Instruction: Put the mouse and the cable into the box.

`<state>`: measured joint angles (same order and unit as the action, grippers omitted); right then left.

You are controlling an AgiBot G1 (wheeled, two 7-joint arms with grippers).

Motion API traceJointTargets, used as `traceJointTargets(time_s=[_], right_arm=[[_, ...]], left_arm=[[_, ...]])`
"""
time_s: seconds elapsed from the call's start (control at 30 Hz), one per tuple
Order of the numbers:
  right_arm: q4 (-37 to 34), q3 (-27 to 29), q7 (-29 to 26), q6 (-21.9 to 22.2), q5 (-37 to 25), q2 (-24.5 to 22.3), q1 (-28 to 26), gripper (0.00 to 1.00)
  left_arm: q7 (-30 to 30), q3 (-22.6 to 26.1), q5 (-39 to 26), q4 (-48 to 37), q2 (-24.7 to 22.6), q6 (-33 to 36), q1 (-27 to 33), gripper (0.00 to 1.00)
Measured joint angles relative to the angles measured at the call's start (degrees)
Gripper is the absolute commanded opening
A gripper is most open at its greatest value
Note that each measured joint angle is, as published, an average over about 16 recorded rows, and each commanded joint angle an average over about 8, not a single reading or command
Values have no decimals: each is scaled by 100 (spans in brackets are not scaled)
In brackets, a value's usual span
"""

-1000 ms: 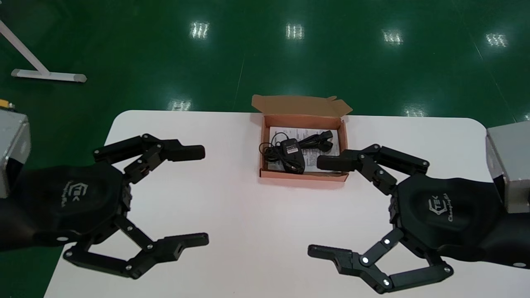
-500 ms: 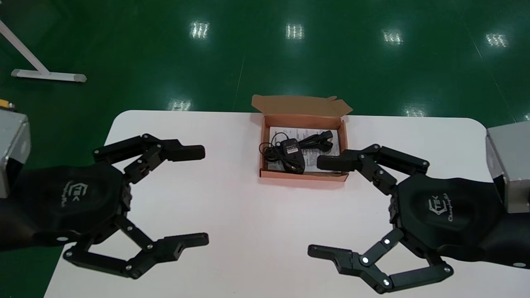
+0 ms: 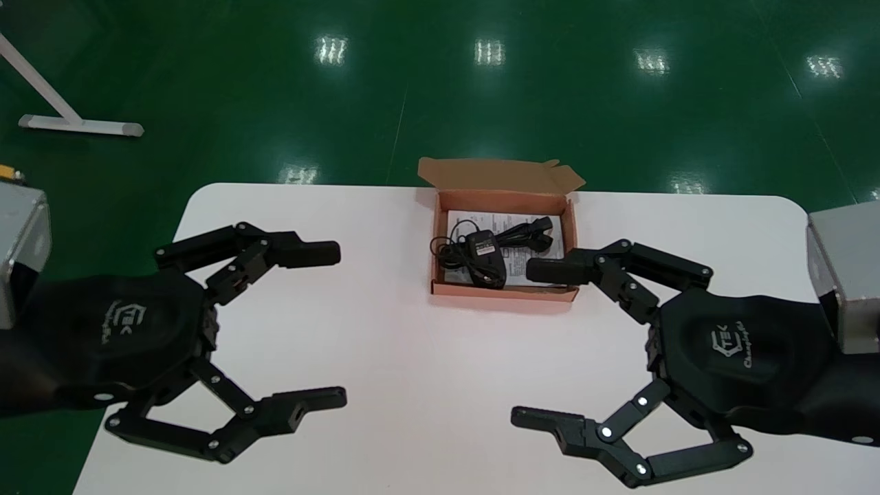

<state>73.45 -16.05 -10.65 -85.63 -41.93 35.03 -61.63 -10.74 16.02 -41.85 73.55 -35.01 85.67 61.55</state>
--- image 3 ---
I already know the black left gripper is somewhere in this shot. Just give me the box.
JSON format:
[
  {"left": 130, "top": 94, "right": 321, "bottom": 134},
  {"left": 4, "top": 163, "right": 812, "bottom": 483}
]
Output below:
[{"left": 0, "top": 221, "right": 349, "bottom": 465}]

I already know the white printed manual sheet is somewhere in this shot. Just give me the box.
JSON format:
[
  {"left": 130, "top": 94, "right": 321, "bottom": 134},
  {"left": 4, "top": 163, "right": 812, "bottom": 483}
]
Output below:
[{"left": 445, "top": 209, "right": 569, "bottom": 288}]

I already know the white floor stand base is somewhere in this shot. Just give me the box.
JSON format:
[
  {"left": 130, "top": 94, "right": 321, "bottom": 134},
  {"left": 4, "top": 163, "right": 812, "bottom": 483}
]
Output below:
[{"left": 0, "top": 31, "right": 146, "bottom": 138}]

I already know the black cable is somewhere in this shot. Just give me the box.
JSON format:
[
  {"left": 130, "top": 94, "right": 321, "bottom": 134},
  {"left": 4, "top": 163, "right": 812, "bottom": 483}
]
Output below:
[{"left": 431, "top": 215, "right": 556, "bottom": 279}]

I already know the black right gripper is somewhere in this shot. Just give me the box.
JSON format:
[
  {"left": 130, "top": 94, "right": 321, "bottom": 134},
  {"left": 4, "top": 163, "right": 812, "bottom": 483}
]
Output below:
[{"left": 509, "top": 238, "right": 880, "bottom": 490}]

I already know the black power adapter white label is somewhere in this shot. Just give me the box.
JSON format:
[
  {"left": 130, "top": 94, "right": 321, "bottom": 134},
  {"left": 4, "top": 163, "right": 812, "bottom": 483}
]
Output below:
[{"left": 466, "top": 231, "right": 509, "bottom": 289}]

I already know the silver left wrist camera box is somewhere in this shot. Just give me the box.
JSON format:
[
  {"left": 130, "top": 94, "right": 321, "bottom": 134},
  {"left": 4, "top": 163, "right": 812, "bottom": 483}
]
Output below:
[{"left": 0, "top": 181, "right": 53, "bottom": 331}]

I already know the brown cardboard storage box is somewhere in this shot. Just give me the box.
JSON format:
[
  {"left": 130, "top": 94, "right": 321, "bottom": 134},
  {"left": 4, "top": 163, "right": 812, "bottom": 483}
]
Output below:
[{"left": 417, "top": 157, "right": 587, "bottom": 303}]

